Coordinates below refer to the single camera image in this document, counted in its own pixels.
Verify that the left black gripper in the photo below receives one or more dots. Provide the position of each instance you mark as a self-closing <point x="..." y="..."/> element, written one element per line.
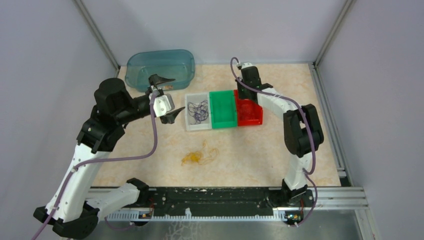
<point x="155" y="79"/>

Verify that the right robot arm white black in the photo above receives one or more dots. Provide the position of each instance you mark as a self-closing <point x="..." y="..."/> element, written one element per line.
<point x="302" y="130"/>

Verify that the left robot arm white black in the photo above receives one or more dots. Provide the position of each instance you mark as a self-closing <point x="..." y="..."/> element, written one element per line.
<point x="70" y="213"/>

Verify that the teal transparent plastic tub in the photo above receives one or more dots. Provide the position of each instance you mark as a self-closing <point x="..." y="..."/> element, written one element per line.
<point x="177" y="64"/>

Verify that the white plastic bin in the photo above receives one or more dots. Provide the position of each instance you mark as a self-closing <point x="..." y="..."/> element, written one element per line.
<point x="197" y="111"/>

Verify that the green plastic bin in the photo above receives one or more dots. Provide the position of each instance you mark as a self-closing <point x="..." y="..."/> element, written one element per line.
<point x="223" y="109"/>

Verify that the red plastic bin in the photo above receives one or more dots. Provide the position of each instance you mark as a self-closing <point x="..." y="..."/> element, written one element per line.
<point x="248" y="112"/>

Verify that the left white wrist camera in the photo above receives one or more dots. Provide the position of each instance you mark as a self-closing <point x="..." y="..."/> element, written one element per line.
<point x="163" y="104"/>

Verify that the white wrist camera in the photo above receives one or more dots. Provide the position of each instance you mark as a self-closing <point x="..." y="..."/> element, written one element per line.
<point x="163" y="104"/>
<point x="244" y="65"/>

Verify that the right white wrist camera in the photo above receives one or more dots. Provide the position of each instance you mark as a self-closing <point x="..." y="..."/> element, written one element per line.
<point x="244" y="65"/>

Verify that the left aluminium frame post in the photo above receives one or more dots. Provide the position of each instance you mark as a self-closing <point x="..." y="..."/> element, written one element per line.
<point x="95" y="31"/>

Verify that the aluminium frame post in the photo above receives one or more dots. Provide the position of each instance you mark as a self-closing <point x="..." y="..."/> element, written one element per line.
<point x="336" y="27"/>
<point x="95" y="31"/>

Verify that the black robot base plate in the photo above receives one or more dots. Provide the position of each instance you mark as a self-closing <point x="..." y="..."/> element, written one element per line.
<point x="219" y="201"/>

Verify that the white slotted cable duct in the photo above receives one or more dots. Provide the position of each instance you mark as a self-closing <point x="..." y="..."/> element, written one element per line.
<point x="137" y="216"/>

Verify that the right aluminium frame post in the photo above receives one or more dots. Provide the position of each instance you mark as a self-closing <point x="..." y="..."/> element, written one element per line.
<point x="336" y="27"/>

